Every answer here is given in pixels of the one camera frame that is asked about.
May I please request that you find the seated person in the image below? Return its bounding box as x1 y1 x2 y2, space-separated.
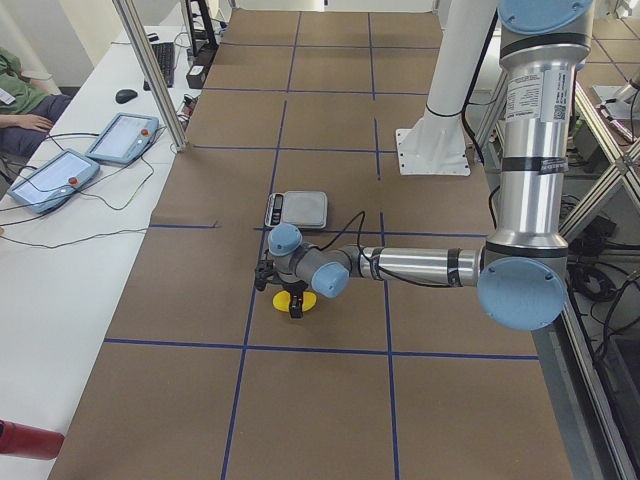
1 48 72 159

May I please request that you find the blue teach pendant near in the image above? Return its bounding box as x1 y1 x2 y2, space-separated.
8 149 100 214

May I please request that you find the black computer box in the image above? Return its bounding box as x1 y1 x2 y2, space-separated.
186 65 208 90

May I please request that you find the silver digital kitchen scale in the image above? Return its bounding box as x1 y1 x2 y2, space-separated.
264 191 328 230

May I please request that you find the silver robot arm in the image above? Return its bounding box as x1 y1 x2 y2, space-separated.
256 1 595 331

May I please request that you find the black keyboard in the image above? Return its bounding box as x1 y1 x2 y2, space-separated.
151 42 175 88

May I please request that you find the yellow mango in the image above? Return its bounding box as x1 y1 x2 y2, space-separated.
272 290 317 313

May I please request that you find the blue teach pendant far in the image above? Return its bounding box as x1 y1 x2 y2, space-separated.
86 112 159 166

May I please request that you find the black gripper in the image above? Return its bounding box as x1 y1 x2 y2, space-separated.
279 277 309 319

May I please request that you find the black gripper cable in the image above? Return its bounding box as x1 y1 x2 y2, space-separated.
314 210 461 289

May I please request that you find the black monitor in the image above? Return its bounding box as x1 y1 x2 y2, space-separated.
182 0 219 60

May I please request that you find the blue teach pendant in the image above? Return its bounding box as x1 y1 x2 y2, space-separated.
86 112 159 166
8 149 100 214

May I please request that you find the black computer mouse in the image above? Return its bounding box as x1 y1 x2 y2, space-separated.
115 89 138 105

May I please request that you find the aluminium frame post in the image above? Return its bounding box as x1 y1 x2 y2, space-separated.
112 0 187 152

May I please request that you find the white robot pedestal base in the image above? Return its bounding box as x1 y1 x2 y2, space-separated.
396 1 498 176

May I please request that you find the red fire extinguisher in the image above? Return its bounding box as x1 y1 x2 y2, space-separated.
0 420 65 460

